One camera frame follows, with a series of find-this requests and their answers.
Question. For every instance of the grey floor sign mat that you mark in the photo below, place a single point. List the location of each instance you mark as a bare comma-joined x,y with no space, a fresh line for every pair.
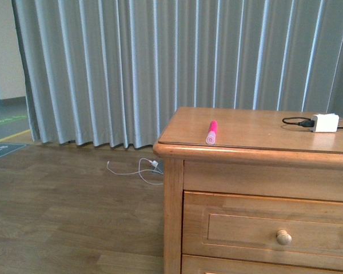
7,148

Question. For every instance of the wooden drawer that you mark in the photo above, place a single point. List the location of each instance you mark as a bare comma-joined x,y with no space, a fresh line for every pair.
244,228
197,264

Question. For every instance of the pink marker with clear cap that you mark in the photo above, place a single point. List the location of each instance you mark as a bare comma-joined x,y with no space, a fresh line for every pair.
212,132

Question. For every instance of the white power adapter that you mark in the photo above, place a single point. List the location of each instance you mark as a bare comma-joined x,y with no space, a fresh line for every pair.
325,123

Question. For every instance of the round wooden drawer knob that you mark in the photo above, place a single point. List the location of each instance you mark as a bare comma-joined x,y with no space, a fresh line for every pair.
283,238

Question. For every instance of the grey pleated curtain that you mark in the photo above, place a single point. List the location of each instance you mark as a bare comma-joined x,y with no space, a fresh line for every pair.
116,71

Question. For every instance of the wooden drawer cabinet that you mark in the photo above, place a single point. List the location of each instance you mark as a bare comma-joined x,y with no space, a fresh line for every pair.
255,154

